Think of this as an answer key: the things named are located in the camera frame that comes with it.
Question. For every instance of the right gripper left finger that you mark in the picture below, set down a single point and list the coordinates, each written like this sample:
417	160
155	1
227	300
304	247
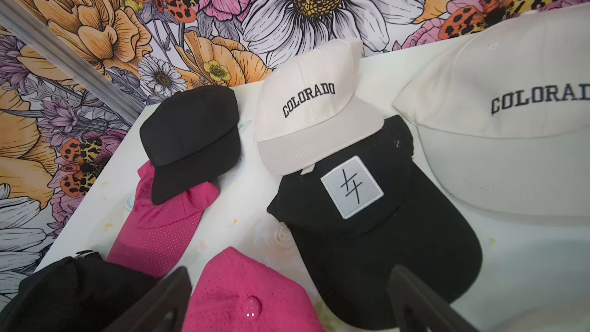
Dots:
163	308

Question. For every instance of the white colorado cap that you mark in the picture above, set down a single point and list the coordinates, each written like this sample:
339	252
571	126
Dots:
504	118
307	108

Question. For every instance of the pink cap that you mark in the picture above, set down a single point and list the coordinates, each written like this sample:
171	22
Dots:
237	293
154	237

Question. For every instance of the white Colorado cap back right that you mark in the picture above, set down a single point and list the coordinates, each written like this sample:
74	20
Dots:
504	118

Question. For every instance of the white Colorado cap back centre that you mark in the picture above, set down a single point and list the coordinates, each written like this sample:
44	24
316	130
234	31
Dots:
307	108

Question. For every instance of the black cap with patch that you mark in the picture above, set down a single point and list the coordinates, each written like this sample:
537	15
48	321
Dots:
363	211

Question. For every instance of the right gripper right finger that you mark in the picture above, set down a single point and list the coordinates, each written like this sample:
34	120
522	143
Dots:
417	307

